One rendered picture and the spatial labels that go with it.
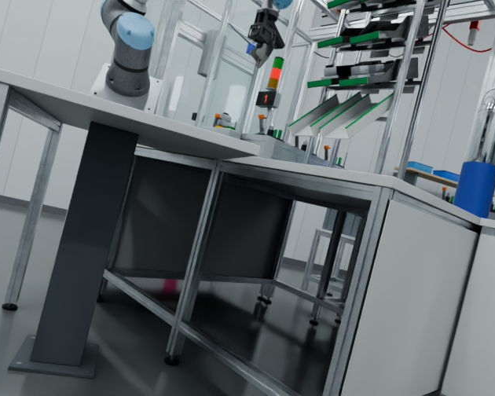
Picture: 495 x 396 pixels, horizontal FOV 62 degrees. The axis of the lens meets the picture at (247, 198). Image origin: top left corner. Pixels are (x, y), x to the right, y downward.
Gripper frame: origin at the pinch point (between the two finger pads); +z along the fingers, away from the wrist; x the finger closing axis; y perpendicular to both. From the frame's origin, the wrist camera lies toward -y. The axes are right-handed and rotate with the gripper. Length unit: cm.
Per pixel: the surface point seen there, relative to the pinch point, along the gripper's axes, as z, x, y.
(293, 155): 30.7, 11.8, -19.1
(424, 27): -25, 47, -32
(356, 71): -0.3, 37.0, -11.6
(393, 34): -15.6, 44.1, -17.4
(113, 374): 123, -1, 29
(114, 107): 39, 22, 63
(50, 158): 56, -63, 47
